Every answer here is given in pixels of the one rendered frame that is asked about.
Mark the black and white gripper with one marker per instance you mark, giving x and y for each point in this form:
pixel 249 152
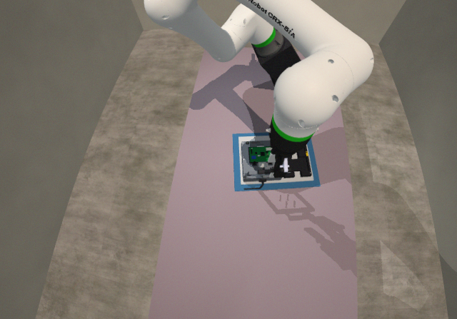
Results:
pixel 281 162

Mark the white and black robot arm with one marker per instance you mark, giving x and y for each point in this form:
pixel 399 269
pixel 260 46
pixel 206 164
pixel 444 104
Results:
pixel 308 93

